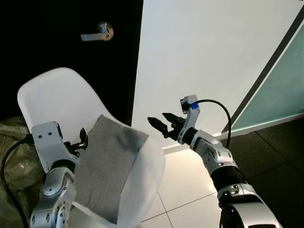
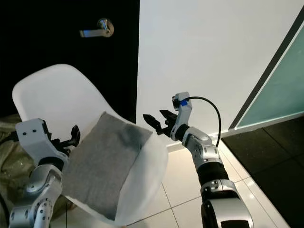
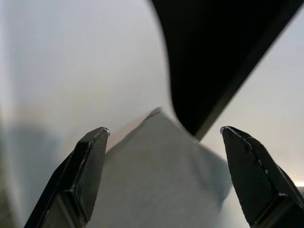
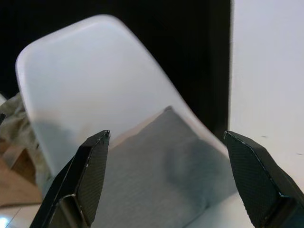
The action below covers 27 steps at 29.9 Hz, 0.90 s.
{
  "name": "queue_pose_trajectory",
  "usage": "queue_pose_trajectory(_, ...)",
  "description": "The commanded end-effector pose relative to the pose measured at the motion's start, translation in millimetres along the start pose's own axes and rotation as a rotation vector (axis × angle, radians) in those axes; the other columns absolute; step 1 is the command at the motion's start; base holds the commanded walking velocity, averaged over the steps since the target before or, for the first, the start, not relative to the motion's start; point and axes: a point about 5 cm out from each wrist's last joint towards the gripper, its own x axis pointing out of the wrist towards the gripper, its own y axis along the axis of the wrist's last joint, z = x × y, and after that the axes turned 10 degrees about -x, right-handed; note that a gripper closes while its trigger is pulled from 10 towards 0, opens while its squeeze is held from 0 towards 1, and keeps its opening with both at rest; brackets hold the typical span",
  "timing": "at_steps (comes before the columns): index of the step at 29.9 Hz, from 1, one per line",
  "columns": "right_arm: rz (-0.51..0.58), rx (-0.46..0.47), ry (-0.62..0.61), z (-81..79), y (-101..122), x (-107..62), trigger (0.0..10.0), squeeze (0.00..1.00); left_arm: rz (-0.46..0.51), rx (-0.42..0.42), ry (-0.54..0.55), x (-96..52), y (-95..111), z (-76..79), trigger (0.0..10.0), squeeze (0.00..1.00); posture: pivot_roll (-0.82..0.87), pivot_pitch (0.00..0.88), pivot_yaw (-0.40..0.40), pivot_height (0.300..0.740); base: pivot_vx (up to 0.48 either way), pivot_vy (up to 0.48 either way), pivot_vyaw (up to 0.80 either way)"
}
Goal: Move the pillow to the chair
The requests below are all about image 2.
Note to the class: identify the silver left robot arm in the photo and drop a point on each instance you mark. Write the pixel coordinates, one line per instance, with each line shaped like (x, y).
(38, 194)

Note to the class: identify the dark grey panel frame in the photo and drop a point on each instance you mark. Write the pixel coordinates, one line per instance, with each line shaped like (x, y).
(268, 61)

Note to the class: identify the black door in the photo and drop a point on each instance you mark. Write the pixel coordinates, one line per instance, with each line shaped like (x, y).
(42, 19)

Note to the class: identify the white plastic shell chair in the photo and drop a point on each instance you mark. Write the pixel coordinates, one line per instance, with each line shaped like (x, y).
(57, 90)

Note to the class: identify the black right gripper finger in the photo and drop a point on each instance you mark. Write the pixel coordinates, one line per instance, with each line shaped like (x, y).
(154, 123)
(168, 115)

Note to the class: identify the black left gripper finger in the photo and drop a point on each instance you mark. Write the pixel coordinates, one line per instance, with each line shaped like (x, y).
(75, 136)

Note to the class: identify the grey fabric pillow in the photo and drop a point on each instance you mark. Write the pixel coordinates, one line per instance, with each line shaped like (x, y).
(104, 161)

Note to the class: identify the frosted green glass panel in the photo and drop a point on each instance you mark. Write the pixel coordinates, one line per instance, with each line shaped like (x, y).
(280, 90)

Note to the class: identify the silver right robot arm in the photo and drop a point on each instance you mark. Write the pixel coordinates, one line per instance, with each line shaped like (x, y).
(206, 152)

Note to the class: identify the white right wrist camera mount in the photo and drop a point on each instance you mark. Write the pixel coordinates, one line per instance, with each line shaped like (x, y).
(183, 108)

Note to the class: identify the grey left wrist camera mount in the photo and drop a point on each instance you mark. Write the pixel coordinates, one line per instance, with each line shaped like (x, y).
(32, 140)

